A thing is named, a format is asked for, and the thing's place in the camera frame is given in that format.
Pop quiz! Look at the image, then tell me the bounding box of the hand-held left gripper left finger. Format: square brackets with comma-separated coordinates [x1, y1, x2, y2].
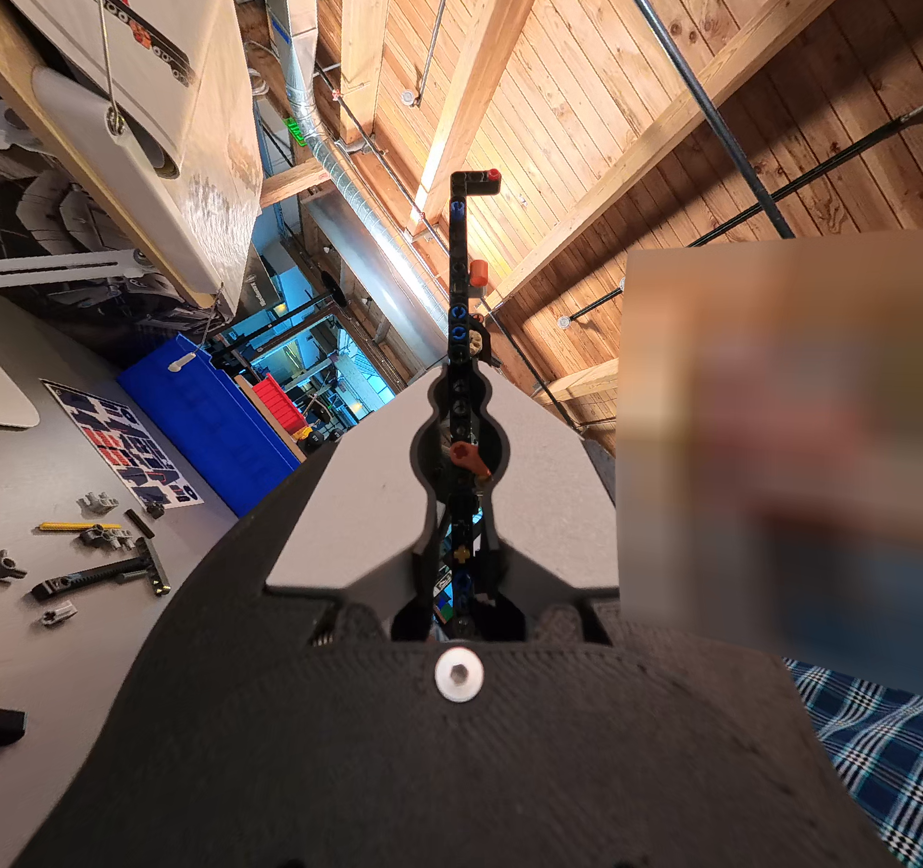
[265, 369, 455, 642]

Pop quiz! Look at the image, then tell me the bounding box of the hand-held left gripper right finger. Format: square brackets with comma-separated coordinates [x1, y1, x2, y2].
[476, 367, 621, 642]

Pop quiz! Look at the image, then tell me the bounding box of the black lego chassis model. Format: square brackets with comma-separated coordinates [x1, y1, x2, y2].
[431, 169, 506, 642]

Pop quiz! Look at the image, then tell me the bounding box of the dark grey lego beam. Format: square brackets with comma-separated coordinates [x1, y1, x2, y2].
[139, 538, 173, 597]

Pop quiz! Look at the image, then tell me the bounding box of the lego sticker sheet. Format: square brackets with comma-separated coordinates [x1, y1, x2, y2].
[42, 378, 204, 510]

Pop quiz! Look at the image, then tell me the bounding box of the red storage bin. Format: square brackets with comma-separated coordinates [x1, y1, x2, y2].
[252, 374, 310, 438]

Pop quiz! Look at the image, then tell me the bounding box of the blue storage bin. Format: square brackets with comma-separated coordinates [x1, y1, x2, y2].
[117, 335, 307, 518]

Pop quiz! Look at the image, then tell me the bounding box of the person's plaid shirt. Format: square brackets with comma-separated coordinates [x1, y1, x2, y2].
[782, 657, 923, 868]

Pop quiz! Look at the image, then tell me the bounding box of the black ceiling pipe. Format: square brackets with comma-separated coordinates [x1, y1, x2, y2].
[597, 0, 796, 240]
[570, 107, 923, 322]

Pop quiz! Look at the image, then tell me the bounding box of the silver spiral air duct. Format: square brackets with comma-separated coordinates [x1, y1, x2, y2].
[285, 53, 462, 335]

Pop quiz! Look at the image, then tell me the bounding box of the large silver air duct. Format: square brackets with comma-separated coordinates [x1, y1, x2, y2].
[256, 0, 322, 126]

